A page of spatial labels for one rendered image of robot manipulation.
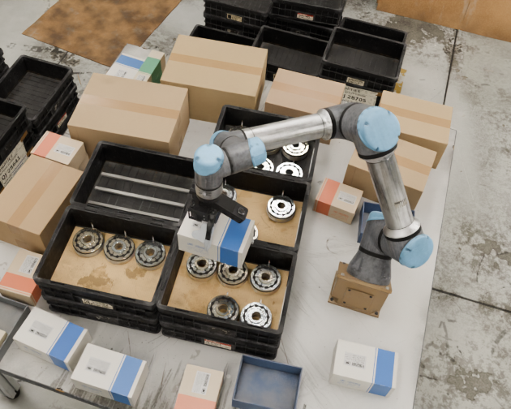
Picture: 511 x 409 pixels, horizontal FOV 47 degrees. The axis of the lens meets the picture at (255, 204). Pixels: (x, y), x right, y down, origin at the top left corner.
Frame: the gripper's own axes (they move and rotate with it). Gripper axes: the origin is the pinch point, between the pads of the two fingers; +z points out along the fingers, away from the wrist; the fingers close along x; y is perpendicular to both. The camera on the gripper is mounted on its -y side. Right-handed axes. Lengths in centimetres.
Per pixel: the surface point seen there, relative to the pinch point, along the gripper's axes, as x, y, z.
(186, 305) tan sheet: 13.2, 5.9, 28.1
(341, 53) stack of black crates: -169, -12, 62
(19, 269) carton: 17, 66, 33
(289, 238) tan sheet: -22.8, -19.1, 28.3
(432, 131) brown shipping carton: -91, -61, 26
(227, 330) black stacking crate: 18.4, -10.2, 25.0
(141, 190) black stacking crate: -25, 38, 28
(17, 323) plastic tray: 34, 58, 36
